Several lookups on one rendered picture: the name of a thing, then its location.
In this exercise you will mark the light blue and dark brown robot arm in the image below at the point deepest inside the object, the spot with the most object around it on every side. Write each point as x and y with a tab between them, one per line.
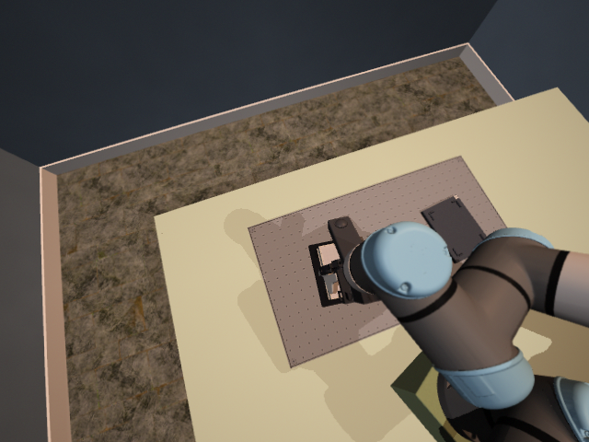
467	328

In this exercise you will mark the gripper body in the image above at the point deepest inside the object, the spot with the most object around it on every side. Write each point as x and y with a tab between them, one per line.
347	293

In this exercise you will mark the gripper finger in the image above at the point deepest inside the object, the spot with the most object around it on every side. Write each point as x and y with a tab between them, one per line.
329	278

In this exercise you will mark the brown rectangular base plate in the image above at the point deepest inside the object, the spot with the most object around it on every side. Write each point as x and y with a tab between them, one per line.
309	331

